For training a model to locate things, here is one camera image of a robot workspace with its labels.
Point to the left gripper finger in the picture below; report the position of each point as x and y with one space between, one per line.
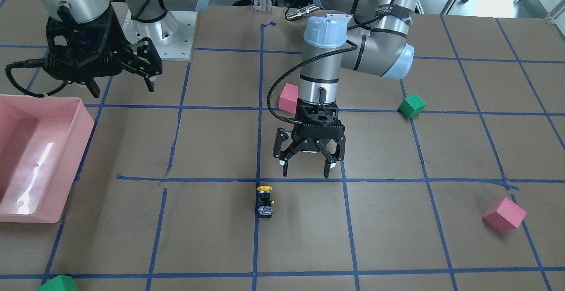
285 165
327 168

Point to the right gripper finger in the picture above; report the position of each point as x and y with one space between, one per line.
93 88
149 81

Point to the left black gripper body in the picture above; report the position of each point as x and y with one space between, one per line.
309 143

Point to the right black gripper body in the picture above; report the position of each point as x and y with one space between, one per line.
115 40

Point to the yellow black push button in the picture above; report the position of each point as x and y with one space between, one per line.
264 207

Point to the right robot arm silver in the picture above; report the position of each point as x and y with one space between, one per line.
81 11

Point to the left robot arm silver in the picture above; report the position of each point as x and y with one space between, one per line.
373 41

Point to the pink cube far side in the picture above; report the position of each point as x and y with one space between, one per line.
289 98

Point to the pink cube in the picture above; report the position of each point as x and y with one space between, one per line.
504 215
289 98

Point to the pink plastic bin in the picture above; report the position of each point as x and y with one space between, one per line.
42 141

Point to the green cube near base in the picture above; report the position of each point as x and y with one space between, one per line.
411 106

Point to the pink cube near centre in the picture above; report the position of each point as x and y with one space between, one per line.
504 215

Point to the green cube near bin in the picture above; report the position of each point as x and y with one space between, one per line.
59 283

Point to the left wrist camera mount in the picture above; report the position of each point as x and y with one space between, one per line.
317 121

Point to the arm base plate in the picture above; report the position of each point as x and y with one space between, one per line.
173 36

